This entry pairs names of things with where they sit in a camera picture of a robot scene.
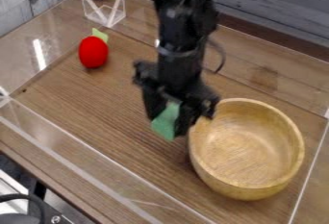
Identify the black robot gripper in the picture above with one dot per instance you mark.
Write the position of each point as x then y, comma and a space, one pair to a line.
173, 79

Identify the green rectangular block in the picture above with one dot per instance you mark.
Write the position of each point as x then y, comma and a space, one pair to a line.
165, 122

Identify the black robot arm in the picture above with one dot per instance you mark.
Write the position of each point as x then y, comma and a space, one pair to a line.
186, 22

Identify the light wooden bowl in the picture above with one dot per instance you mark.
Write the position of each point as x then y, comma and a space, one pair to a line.
248, 151

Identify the small green wedge block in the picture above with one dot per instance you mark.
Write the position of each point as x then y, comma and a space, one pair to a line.
100, 34

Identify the red ball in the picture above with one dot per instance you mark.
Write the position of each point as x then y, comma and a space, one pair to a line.
93, 52

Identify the clear acrylic corner bracket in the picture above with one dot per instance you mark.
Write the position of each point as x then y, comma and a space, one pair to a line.
105, 15

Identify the clear acrylic tray wall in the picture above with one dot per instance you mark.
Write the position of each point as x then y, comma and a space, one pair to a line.
97, 184

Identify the black device with cable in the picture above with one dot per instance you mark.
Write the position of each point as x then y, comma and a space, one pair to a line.
26, 209

